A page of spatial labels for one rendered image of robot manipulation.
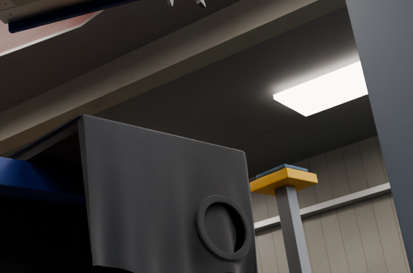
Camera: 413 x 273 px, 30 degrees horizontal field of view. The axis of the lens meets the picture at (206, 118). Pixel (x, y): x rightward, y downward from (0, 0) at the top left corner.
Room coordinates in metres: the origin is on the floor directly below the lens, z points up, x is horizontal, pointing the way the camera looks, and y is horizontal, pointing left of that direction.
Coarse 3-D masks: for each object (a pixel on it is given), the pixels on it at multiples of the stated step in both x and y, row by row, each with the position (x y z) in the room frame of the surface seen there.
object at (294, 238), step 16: (272, 176) 1.91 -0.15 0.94; (288, 176) 1.89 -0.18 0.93; (304, 176) 1.94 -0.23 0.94; (256, 192) 1.98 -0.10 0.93; (272, 192) 2.00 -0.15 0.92; (288, 192) 1.95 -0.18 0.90; (288, 208) 1.95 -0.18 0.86; (288, 224) 1.96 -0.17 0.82; (288, 240) 1.96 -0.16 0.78; (304, 240) 1.97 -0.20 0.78; (288, 256) 1.97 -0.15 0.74; (304, 256) 1.96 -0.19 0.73; (304, 272) 1.95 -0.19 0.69
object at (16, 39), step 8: (80, 16) 1.84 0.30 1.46; (88, 16) 1.91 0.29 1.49; (48, 24) 1.71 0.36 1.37; (56, 24) 1.77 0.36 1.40; (64, 24) 1.83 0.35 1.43; (72, 24) 1.90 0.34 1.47; (0, 32) 1.51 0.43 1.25; (8, 32) 1.56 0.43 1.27; (24, 32) 1.65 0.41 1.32; (32, 32) 1.71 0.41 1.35; (40, 32) 1.76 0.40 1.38; (48, 32) 1.82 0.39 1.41; (56, 32) 1.89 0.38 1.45; (0, 40) 1.60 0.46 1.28; (8, 40) 1.65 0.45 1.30; (16, 40) 1.70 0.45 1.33; (24, 40) 1.76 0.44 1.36; (32, 40) 1.82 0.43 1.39; (0, 48) 1.70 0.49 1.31; (8, 48) 1.75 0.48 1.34
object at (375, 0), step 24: (360, 0) 1.31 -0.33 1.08; (384, 0) 1.29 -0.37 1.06; (408, 0) 1.26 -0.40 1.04; (360, 24) 1.32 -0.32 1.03; (384, 24) 1.29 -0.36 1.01; (408, 24) 1.27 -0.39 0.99; (360, 48) 1.32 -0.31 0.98; (384, 48) 1.30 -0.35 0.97; (408, 48) 1.28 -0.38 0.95; (384, 72) 1.30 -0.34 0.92; (408, 72) 1.28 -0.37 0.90; (384, 96) 1.31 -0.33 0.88; (408, 96) 1.29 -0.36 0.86; (384, 120) 1.31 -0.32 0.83; (408, 120) 1.29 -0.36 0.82; (384, 144) 1.32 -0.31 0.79; (408, 144) 1.30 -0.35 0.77; (408, 168) 1.30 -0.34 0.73; (408, 192) 1.31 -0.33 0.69; (408, 216) 1.31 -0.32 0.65; (408, 240) 1.32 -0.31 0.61
